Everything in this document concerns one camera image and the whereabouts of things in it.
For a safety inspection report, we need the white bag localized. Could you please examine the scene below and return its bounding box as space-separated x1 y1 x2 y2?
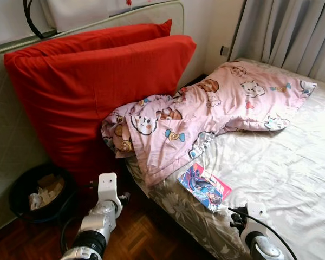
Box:
41 0 131 30

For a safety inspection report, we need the crumpled paper rubbish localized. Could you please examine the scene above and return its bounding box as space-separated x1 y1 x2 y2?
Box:
30 174 66 211

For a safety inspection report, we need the black curved hoop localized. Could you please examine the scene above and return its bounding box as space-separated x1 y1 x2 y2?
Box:
23 0 57 40

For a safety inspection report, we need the pink cartoon print blanket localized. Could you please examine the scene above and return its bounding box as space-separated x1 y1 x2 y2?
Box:
101 61 317 187

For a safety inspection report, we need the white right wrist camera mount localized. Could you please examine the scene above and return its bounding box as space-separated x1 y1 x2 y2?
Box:
245 203 269 235

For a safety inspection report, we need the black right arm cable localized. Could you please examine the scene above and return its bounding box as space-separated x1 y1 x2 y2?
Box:
227 206 298 260

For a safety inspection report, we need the red covered mattress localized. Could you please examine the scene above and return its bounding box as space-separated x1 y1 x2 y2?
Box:
4 35 197 187
30 19 173 57

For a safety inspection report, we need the grey quilted upright mattress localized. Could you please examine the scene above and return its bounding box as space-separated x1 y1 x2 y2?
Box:
0 0 185 236

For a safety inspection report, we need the black round waste bin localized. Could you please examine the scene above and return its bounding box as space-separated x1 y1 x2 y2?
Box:
9 164 79 224

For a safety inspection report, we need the colourful anime comic book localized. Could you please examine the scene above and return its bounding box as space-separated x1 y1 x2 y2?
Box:
178 162 232 212

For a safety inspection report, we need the bed with grey floral sheet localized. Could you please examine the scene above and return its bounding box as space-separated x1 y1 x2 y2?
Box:
125 57 325 260

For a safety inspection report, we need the grey pleated curtain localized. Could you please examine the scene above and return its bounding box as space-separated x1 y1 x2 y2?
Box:
229 0 325 85

